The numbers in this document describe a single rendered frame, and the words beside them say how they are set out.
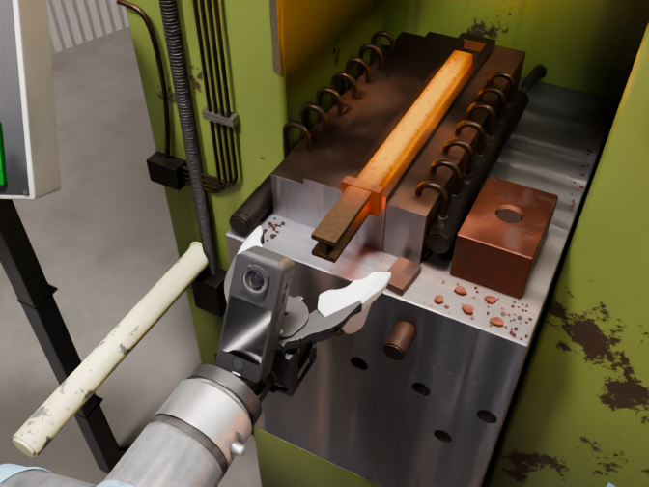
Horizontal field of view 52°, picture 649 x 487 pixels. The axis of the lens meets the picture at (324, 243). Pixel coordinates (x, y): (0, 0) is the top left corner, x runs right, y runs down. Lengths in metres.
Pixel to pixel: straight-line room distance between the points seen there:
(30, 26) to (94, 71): 2.30
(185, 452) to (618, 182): 0.55
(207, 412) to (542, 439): 0.77
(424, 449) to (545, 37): 0.65
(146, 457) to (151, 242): 1.70
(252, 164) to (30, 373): 1.11
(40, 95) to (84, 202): 1.55
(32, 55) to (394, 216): 0.47
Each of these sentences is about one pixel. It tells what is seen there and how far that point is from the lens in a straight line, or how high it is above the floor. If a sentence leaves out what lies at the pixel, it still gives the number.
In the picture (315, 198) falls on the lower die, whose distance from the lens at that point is 0.80.
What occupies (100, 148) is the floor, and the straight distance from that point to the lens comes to 2.67.
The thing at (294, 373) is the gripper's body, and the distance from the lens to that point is 0.64.
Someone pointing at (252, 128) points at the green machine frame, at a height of 0.93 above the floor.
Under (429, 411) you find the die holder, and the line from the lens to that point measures 0.90.
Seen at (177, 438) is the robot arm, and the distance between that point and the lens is 0.55.
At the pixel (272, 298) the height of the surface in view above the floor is 1.07.
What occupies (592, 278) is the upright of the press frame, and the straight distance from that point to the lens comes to 0.93.
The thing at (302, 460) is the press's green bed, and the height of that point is 0.43.
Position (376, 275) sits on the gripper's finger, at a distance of 0.65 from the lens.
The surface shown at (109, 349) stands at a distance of 1.10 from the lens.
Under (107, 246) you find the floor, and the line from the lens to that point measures 2.23.
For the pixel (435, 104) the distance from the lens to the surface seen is 0.90.
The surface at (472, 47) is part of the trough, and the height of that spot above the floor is 0.99.
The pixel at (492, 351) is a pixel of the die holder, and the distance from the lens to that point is 0.76.
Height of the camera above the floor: 1.48
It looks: 44 degrees down
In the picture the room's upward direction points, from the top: straight up
